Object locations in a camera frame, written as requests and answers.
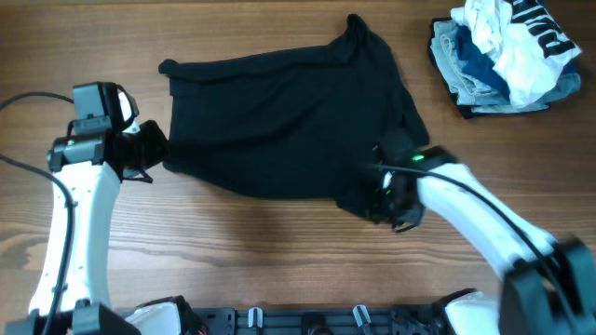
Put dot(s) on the black shorts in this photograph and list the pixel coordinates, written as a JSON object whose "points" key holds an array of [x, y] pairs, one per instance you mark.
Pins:
{"points": [[301, 123]]}

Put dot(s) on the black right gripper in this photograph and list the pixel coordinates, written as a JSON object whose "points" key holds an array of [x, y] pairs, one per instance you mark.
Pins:
{"points": [[412, 216]]}

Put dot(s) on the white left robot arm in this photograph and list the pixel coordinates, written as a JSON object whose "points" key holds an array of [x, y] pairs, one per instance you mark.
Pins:
{"points": [[72, 295]]}

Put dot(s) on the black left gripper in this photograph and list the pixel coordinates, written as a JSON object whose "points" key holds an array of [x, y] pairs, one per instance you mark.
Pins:
{"points": [[161, 150]]}

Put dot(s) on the light blue denim jeans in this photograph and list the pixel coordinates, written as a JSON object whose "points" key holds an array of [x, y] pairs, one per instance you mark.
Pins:
{"points": [[471, 96]]}

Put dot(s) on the white printed t-shirt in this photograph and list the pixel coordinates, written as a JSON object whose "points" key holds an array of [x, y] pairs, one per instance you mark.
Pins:
{"points": [[501, 12]]}

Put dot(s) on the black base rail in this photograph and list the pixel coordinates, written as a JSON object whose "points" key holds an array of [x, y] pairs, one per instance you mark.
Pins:
{"points": [[417, 319]]}

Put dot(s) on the dark blue garment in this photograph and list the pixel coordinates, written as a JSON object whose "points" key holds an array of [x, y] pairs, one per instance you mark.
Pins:
{"points": [[521, 62]]}

